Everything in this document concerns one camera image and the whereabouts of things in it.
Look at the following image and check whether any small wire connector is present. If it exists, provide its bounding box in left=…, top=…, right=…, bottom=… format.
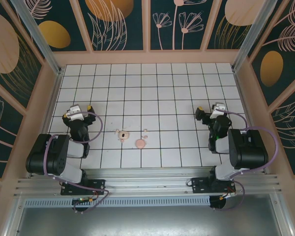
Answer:
left=218, top=190, right=237, bottom=200

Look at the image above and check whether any grey sheet metal tray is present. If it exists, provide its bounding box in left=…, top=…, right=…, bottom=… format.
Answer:
left=4, top=194, right=293, bottom=236

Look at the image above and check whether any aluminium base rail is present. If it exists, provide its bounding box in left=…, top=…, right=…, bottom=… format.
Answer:
left=13, top=168, right=283, bottom=197

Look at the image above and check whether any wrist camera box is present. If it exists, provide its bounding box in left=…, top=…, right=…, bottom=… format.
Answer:
left=209, top=102, right=226, bottom=120
left=65, top=104, right=84, bottom=121

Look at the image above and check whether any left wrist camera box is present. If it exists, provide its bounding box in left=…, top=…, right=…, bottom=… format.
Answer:
left=65, top=104, right=84, bottom=121

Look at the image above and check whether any aluminium side rail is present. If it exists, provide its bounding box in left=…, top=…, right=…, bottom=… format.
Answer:
left=38, top=69, right=65, bottom=138
left=232, top=68, right=270, bottom=174

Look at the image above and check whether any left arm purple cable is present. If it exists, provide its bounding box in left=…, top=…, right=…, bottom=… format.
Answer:
left=43, top=111, right=111, bottom=214

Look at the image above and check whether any aluminium corner post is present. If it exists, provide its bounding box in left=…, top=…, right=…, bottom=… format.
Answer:
left=10, top=0, right=65, bottom=76
left=231, top=0, right=278, bottom=72

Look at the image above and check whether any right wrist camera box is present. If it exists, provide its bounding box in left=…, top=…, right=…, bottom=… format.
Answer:
left=209, top=102, right=226, bottom=120

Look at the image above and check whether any small green circuit board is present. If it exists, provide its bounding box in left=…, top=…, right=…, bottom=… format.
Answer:
left=72, top=197, right=95, bottom=205

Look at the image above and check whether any grey slotted cable duct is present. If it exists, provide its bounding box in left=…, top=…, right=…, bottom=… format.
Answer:
left=24, top=196, right=211, bottom=207

